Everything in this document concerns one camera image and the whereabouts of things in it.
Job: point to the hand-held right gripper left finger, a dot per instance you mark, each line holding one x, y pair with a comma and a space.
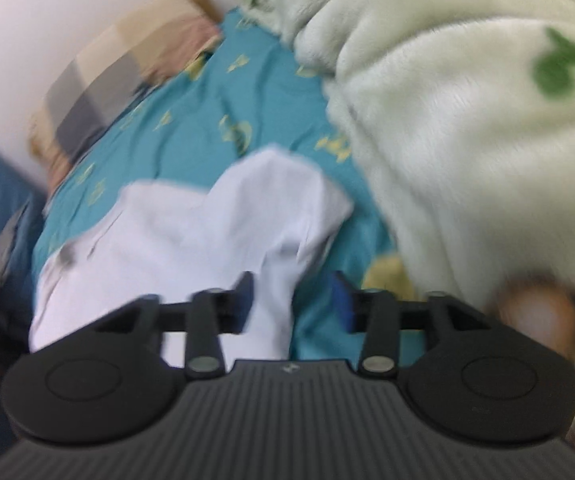
242, 305

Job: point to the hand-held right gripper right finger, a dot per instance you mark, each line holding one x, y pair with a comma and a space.
343, 305

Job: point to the white shirt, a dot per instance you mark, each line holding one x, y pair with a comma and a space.
187, 260

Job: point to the teal bed sheet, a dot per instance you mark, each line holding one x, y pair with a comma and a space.
247, 110

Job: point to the pale green fleece blanket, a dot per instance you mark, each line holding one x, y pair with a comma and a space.
467, 125

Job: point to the grey cloth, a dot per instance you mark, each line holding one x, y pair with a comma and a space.
9, 250

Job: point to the checkered pillow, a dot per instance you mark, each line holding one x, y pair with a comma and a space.
112, 80

